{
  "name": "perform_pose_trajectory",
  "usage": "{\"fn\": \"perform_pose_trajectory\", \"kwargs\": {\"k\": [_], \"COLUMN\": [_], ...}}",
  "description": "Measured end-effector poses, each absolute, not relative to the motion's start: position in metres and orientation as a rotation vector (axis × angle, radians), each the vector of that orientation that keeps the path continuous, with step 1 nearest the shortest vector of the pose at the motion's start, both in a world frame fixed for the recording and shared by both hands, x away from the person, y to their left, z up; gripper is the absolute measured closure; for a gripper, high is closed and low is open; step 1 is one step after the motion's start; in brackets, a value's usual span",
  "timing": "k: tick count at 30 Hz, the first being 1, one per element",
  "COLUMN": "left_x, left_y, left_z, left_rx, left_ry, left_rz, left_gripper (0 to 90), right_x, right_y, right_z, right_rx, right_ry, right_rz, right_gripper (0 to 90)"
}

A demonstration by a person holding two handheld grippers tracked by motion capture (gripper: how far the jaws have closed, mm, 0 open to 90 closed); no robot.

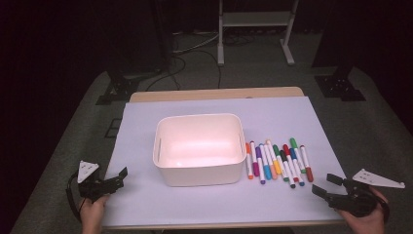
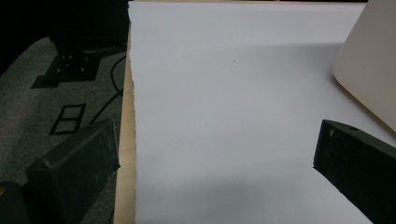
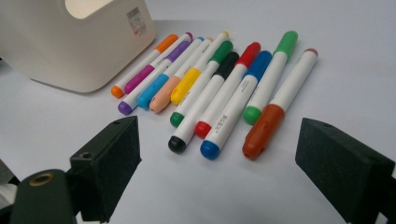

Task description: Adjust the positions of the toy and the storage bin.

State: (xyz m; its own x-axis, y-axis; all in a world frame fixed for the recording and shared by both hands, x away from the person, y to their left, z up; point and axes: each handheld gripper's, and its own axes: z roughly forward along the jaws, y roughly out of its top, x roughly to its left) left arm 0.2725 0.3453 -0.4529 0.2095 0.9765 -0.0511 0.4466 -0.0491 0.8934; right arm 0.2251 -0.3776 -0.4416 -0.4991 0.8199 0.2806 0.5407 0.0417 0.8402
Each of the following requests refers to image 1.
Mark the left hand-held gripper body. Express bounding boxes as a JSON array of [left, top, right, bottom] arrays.
[[77, 160, 113, 203]]

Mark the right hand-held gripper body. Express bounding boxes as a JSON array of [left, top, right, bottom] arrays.
[[328, 168, 406, 218]]

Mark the peach marker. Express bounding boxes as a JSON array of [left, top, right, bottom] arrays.
[[263, 144, 279, 181]]

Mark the black marker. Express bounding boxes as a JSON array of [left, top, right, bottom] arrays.
[[280, 149, 297, 189]]

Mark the red marker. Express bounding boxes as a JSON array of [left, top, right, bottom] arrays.
[[282, 143, 300, 183]]

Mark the bright green marker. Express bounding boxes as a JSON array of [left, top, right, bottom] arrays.
[[289, 137, 308, 175]]

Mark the dark green marker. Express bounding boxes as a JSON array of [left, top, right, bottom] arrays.
[[272, 144, 290, 182]]

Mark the white plastic bin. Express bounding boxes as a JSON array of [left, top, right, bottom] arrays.
[[152, 112, 247, 187]]

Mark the person's left hand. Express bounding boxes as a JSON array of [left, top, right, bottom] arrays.
[[79, 194, 110, 227]]

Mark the person's right hand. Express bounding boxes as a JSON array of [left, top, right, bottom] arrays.
[[336, 187, 390, 234]]

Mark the white paper sheet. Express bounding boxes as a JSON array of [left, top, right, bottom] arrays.
[[101, 96, 349, 228]]

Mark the orange marker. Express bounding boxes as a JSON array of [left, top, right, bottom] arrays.
[[244, 141, 254, 180]]

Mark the black stand base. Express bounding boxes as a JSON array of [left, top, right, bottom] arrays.
[[95, 69, 141, 106], [314, 64, 367, 102]]

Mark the white metal stand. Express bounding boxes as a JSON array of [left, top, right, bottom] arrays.
[[216, 0, 300, 67]]

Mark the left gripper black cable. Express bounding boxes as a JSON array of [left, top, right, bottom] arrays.
[[65, 171, 86, 222]]

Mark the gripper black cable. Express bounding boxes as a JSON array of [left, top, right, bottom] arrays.
[[65, 171, 86, 222], [376, 196, 392, 225]]

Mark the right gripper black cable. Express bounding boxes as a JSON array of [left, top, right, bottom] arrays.
[[376, 196, 392, 225]]

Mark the black floor cable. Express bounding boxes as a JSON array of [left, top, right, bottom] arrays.
[[145, 48, 224, 92]]

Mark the grey floor cable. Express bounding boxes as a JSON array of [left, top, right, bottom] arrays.
[[171, 30, 221, 55]]

